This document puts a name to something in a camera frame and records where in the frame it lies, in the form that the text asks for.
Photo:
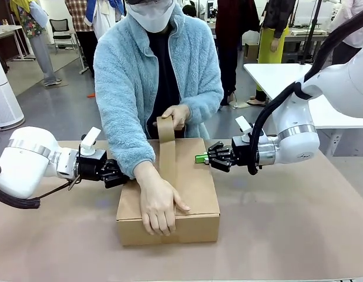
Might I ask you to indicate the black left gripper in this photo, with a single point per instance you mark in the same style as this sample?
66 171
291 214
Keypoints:
92 166

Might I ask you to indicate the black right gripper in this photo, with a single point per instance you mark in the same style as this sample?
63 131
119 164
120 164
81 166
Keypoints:
243 152

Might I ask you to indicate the brown cardboard box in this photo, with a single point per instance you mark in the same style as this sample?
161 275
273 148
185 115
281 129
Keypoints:
199 191

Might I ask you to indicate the brown packing tape roll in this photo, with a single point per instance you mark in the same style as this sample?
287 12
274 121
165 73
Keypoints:
166 147

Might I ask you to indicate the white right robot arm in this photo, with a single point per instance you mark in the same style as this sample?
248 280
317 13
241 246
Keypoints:
293 117

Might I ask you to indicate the person's left forearm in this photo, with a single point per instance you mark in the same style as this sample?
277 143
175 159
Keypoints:
205 102

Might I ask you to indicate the person's right forearm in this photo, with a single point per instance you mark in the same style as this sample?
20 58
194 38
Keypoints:
134 158

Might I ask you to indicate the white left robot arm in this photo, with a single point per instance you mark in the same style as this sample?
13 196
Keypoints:
28 158

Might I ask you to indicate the person's right hand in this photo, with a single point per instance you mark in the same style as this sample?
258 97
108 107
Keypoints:
158 205

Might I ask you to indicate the person's left hand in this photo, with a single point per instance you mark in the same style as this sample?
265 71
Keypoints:
178 116

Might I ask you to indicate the white rounded table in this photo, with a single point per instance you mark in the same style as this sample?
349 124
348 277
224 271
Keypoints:
275 79

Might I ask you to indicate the person in blue fleece jacket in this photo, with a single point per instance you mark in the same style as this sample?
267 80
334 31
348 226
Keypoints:
122 73

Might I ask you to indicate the small cardboard box on floor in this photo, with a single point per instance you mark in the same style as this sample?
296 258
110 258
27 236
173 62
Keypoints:
252 53

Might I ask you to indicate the person in yellow apron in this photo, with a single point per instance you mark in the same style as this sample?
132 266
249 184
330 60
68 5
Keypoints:
272 44

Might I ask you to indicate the person in dark red top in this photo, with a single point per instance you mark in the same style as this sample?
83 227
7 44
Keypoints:
231 29

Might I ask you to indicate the white air purifier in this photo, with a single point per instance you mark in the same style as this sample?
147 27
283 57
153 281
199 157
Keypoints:
6 97

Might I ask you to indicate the person in plaid shirt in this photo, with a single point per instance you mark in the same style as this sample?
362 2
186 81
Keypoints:
84 29

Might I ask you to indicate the seated person in white coat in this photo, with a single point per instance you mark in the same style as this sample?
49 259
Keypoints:
188 10

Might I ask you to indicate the black office chair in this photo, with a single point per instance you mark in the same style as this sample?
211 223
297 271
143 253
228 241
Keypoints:
61 32

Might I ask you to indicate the black tripod stand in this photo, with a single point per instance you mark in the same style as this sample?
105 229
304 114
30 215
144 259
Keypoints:
310 32

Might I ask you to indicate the white face mask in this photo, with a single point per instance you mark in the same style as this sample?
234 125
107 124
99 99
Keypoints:
150 16

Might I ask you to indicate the person in floral clothes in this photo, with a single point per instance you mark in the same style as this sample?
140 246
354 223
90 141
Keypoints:
37 35

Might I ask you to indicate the white side desk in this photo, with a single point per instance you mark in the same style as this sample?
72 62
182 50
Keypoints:
8 32

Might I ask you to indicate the person in pale pink shirt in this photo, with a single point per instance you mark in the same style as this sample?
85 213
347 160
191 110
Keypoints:
362 32

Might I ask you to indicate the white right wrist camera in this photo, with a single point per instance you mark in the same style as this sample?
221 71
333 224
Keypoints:
243 124

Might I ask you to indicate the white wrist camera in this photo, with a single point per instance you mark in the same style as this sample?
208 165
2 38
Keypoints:
243 124
90 141

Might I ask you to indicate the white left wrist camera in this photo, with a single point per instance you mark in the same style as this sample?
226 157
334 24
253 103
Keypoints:
90 141

